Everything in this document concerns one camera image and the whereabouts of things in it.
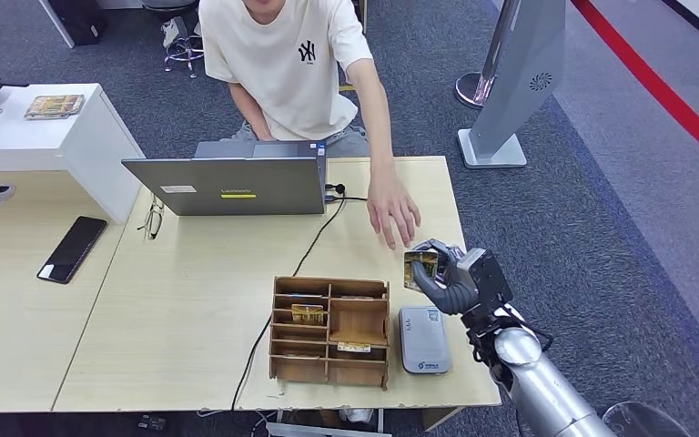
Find person's left hand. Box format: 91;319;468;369
365;169;422;252

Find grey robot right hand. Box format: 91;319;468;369
410;238;479;317

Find grey ID card reader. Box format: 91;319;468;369
397;305;454;376

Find upright gold room key card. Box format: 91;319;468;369
289;303;327;328

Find person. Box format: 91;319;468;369
198;0;422;252

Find wooden card organizer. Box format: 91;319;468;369
268;275;391;391

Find white object under table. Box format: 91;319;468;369
337;407;375;425

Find grey laptop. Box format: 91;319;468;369
120;140;329;217

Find grey bar under table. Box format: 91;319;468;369
264;421;394;437

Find grey kiosk stand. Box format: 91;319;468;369
456;0;568;170

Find transparent round cover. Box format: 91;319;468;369
601;400;695;437

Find white shoe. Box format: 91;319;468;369
160;15;189;49

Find white desk cabinet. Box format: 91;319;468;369
0;83;147;226

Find black power strip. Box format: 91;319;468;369
137;413;168;433

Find black smartphone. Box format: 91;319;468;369
35;216;109;286

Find stack of gold cards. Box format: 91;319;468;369
24;94;86;122

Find black box case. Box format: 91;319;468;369
47;0;110;49

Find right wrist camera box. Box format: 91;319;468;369
458;247;515;315

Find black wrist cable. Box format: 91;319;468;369
463;310;554;366

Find long black power cable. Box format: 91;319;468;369
230;183;349;412

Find chrome stanchion post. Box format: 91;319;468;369
453;0;522;112

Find black frame eyeglasses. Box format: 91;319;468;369
137;192;166;242

